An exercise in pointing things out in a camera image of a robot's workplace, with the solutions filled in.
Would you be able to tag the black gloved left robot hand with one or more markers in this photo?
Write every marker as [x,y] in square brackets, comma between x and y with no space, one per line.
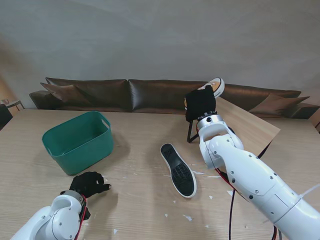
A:
[87,183]

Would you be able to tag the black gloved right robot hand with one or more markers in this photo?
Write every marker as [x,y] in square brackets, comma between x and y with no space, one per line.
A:
[201,102]

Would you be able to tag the yellow canvas sneaker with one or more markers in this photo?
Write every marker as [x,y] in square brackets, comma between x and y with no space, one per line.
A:
[217,86]
[178,172]

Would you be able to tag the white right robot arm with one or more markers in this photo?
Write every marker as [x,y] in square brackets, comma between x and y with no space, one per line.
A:
[250,172]

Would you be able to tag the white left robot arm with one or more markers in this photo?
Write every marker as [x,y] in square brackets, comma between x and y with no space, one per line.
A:
[50,220]

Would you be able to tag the dark brown leather sofa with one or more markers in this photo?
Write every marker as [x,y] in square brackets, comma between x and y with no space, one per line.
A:
[167,95]

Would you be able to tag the green plastic basket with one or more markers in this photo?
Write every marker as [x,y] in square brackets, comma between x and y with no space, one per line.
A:
[75,142]

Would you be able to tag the small wooden shelf black legs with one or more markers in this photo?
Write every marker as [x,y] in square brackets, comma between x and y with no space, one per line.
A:
[250,117]

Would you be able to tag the brown leather cushion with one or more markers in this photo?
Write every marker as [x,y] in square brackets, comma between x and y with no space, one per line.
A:
[277,105]
[65,93]

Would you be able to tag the dark chair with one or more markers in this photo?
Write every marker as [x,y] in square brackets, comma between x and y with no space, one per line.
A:
[4,115]

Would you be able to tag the wooden side table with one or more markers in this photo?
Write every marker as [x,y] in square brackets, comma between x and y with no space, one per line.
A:
[13,103]

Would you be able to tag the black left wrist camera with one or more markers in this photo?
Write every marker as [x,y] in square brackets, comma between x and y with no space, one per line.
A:
[86,215]

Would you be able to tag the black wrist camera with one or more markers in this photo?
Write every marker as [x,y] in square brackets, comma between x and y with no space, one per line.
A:
[86,215]
[231,130]

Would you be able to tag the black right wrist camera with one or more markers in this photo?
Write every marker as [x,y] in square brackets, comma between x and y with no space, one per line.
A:
[231,130]

